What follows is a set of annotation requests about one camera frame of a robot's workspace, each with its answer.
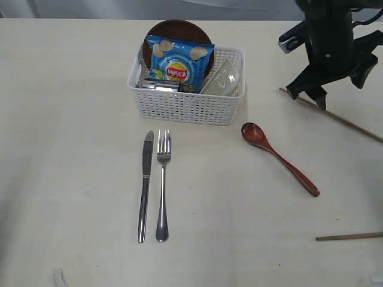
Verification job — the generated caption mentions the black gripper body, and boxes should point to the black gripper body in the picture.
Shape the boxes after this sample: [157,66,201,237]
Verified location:
[289,30,382,100]

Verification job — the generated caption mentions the wooden chopstick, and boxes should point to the wooden chopstick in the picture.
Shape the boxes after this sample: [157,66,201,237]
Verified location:
[315,231,383,242]
[296,96,383,144]

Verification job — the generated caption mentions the red-brown wooden spoon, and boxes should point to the red-brown wooden spoon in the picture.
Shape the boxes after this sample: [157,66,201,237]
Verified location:
[241,122,320,197]

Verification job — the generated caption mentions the silver metal fork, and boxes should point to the silver metal fork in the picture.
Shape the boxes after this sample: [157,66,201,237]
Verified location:
[155,130,172,242]

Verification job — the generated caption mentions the silver table knife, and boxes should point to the silver table knife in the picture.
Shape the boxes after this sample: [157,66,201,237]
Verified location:
[137,130,154,243]

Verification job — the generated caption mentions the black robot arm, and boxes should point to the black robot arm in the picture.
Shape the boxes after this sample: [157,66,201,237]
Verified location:
[278,1,382,110]

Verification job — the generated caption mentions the white speckled bowl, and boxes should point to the white speckled bowl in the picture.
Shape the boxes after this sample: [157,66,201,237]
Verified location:
[200,59,240,96]

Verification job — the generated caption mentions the white perforated plastic basket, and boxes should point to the white perforated plastic basket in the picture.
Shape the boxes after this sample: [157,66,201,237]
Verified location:
[126,46,246,126]

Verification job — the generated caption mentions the blue chips bag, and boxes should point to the blue chips bag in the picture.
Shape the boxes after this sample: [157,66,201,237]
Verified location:
[146,35,215,93]

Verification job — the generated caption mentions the brown round plate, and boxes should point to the brown round plate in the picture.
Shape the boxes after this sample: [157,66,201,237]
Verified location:
[142,19,214,77]

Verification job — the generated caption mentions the silver foil packet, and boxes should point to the silver foil packet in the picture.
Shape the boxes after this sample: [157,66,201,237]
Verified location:
[138,78,181,92]

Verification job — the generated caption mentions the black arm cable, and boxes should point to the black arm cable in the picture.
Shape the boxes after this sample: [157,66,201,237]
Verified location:
[348,4,383,28]

